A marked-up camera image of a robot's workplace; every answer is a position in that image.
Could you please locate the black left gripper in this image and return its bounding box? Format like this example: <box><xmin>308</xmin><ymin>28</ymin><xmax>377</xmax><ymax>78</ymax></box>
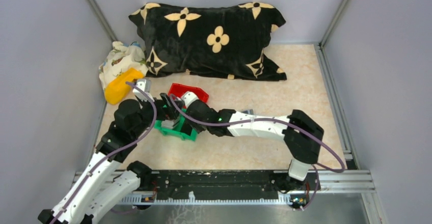
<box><xmin>132</xmin><ymin>91</ymin><xmax>181</xmax><ymax>137</ymax></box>

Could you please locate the red plastic bin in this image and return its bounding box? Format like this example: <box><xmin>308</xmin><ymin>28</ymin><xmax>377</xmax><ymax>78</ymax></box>
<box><xmin>168</xmin><ymin>82</ymin><xmax>210</xmax><ymax>104</ymax></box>

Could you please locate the green plastic bin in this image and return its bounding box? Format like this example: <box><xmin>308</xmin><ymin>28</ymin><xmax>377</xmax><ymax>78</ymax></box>
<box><xmin>154</xmin><ymin>106</ymin><xmax>198</xmax><ymax>141</ymax></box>

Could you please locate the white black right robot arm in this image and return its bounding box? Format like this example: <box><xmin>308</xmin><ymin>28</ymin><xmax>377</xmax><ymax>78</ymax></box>
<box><xmin>185</xmin><ymin>99</ymin><xmax>324</xmax><ymax>189</ymax></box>

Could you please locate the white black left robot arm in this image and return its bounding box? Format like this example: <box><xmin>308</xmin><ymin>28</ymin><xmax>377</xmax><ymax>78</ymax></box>
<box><xmin>38</xmin><ymin>99</ymin><xmax>164</xmax><ymax>223</ymax></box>

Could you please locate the stack of cards in bin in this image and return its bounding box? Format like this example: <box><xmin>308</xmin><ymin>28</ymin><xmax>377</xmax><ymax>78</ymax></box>
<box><xmin>160</xmin><ymin>118</ymin><xmax>180</xmax><ymax>130</ymax></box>

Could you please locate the yellow and white cloth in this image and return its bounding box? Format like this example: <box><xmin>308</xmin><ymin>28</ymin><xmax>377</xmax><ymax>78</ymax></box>
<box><xmin>99</xmin><ymin>41</ymin><xmax>148</xmax><ymax>105</ymax></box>

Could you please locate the black floral pillow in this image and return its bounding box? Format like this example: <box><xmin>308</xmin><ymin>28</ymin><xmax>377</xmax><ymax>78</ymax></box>
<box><xmin>128</xmin><ymin>2</ymin><xmax>287</xmax><ymax>81</ymax></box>

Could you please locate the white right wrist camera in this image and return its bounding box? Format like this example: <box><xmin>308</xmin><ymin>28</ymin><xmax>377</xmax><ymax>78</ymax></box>
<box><xmin>181</xmin><ymin>91</ymin><xmax>199</xmax><ymax>108</ymax></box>

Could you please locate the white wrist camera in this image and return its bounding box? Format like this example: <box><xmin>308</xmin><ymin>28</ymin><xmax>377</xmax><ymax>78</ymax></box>
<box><xmin>181</xmin><ymin>91</ymin><xmax>199</xmax><ymax>108</ymax></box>
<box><xmin>132</xmin><ymin>78</ymin><xmax>154</xmax><ymax>102</ymax></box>

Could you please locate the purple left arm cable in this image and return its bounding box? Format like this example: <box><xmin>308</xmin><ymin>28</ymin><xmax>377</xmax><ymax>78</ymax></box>
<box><xmin>48</xmin><ymin>81</ymin><xmax>158</xmax><ymax>224</ymax></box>

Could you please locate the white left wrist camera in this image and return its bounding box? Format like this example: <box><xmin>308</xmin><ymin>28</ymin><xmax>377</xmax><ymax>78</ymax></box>
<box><xmin>132</xmin><ymin>78</ymin><xmax>154</xmax><ymax>102</ymax></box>

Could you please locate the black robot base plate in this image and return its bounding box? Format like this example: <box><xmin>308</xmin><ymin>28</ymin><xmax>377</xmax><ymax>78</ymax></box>
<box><xmin>120</xmin><ymin>161</ymin><xmax>321</xmax><ymax>211</ymax></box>

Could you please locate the aluminium frame rail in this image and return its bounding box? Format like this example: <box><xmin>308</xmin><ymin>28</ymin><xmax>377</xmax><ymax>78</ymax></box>
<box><xmin>111</xmin><ymin>170</ymin><xmax>375</xmax><ymax>206</ymax></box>

